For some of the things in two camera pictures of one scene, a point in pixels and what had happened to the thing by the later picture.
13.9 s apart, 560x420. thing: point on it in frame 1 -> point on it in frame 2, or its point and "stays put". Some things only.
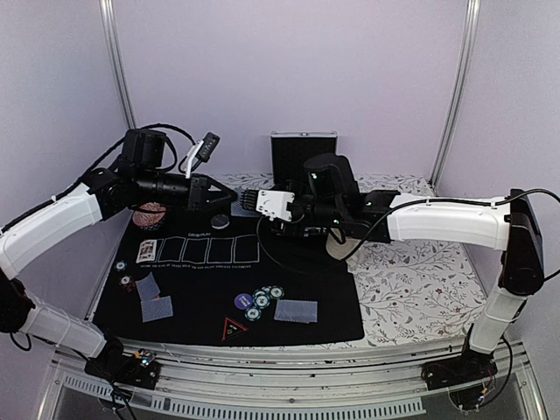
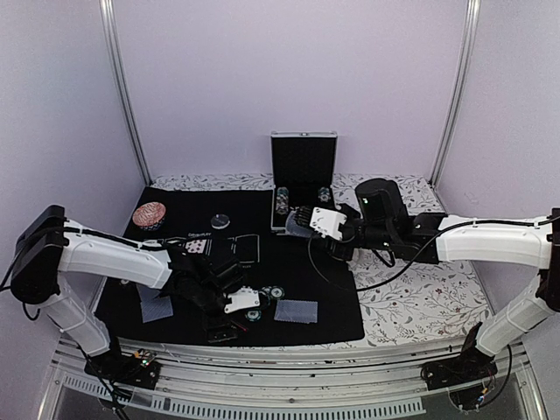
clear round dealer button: [220, 221] stays put
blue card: [157, 309] stays put
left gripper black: [199, 192] -> [224, 335]
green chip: [252, 314] stays put
